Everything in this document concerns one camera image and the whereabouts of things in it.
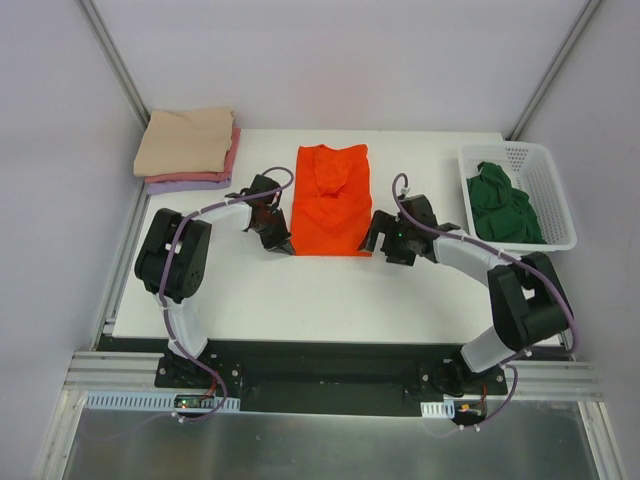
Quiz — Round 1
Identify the orange t-shirt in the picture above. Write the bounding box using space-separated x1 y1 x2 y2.
291 144 372 257

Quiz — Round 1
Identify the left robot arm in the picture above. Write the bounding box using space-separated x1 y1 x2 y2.
134 169 295 389

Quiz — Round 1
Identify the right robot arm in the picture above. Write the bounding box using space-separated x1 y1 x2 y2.
359 195 574 395

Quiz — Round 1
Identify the pink folded t-shirt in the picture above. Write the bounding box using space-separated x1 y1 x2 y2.
144 127 241 184

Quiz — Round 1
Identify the green t-shirt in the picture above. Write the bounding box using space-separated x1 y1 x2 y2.
467 162 545 244

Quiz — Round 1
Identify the lavender folded t-shirt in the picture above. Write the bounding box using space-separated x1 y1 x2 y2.
144 172 232 195

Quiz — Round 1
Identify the white perforated plastic basket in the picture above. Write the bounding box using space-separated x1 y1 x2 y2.
458 142 577 253

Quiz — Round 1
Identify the beige folded t-shirt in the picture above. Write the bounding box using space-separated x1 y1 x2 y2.
133 107 235 177

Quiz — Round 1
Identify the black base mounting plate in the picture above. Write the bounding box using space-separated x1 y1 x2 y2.
94 335 509 417

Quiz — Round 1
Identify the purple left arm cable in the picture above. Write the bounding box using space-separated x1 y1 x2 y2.
158 166 295 424

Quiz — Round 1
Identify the right white cable duct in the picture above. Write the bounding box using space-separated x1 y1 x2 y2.
420 399 456 419

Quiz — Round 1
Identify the white cable duct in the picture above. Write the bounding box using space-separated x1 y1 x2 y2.
420 399 456 419
85 391 241 414

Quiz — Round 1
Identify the right aluminium frame post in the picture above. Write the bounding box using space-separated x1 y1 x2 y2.
506 0 606 141

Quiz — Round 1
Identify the aluminium frame post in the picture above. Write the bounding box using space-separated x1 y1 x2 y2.
506 0 606 141
75 0 150 128

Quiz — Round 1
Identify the left white cable duct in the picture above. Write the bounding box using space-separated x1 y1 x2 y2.
85 391 241 414

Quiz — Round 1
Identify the left aluminium frame post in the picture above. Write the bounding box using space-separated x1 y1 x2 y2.
75 0 150 128

